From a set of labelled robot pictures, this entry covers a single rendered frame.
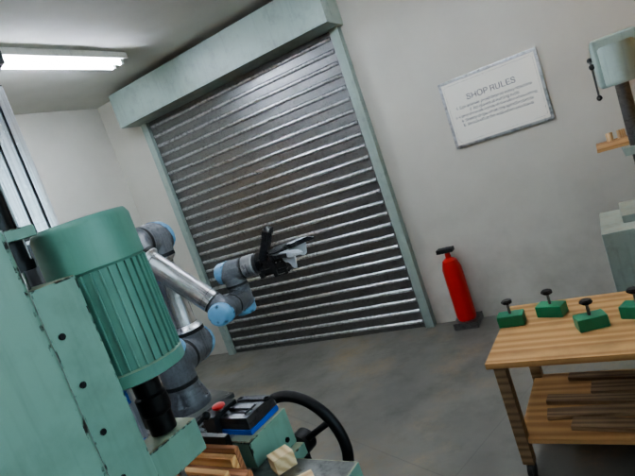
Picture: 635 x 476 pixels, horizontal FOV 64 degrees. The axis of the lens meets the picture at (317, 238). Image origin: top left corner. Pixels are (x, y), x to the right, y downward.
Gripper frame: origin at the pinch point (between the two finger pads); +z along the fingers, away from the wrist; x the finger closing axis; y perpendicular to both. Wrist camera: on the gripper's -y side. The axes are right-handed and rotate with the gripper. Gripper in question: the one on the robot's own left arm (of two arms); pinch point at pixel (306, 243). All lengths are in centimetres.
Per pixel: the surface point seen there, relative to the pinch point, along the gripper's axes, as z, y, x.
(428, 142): 24, 18, -224
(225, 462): -4, 18, 76
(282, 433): 2, 24, 61
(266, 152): -105, -13, -250
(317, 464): 14, 24, 72
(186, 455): -7, 11, 80
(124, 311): -4, -20, 80
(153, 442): -11, 6, 82
